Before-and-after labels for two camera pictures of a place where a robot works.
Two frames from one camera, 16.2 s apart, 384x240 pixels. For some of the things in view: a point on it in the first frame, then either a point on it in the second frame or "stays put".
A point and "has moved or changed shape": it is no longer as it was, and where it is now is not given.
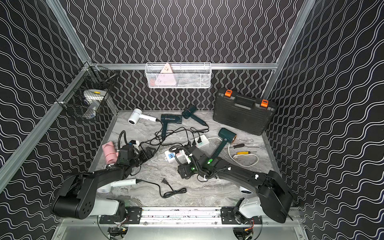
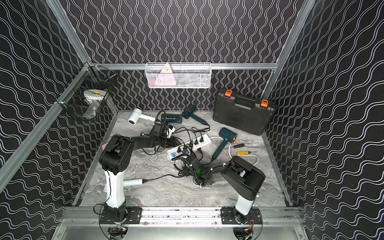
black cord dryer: (156, 133) has moved or changed shape
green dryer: (228, 136) stays put
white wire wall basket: (178, 75) stays put
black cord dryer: (180, 190) → (144, 180)
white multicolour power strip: (182, 154) stays put
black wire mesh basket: (87, 95) stays put
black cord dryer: (199, 139) stays put
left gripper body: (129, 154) → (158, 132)
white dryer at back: (136, 115) stays put
